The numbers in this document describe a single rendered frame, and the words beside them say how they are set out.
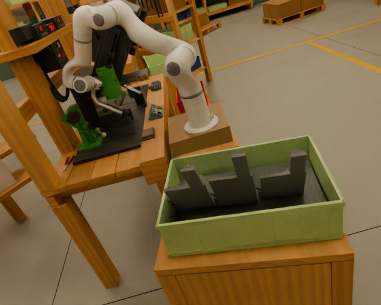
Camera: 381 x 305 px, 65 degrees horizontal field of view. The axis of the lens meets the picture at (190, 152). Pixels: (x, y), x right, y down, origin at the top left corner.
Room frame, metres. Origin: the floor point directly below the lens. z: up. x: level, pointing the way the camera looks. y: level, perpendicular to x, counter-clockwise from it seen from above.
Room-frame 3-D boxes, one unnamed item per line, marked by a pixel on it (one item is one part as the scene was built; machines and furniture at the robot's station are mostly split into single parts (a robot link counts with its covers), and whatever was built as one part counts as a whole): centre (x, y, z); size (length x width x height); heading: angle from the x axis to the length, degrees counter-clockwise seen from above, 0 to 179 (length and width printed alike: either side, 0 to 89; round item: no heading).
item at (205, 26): (8.82, -1.18, 0.22); 1.20 x 0.80 x 0.44; 129
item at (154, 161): (2.08, 0.15, 0.82); 1.50 x 0.14 x 0.15; 176
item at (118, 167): (2.10, 0.43, 0.44); 1.49 x 0.70 x 0.88; 176
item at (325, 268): (0.91, -0.14, 0.39); 0.68 x 0.52 x 0.79; 76
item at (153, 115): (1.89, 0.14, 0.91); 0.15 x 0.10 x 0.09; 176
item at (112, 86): (2.02, 0.37, 1.17); 0.13 x 0.12 x 0.20; 176
